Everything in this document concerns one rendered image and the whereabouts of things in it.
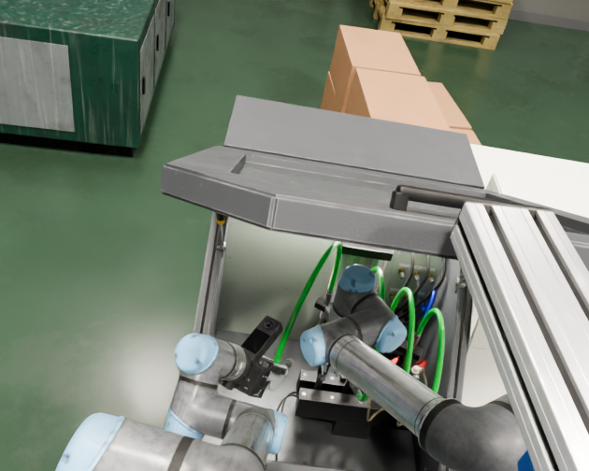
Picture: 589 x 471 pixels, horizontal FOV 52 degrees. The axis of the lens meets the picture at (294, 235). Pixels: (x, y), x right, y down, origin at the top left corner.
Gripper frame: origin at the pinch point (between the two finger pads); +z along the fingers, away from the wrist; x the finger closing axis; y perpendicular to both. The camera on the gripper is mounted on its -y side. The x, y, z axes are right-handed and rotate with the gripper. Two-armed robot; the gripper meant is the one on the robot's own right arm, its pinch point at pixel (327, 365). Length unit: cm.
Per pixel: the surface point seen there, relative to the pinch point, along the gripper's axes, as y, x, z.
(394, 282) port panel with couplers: -31.2, 19.3, -3.5
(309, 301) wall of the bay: -31.6, -3.6, 9.8
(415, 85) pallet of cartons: -236, 58, 26
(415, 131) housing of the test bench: -60, 19, -38
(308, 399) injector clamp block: 1.1, -2.4, 13.6
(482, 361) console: -4.2, 40.2, -5.4
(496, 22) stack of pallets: -559, 203, 82
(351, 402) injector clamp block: 0.2, 9.5, 13.6
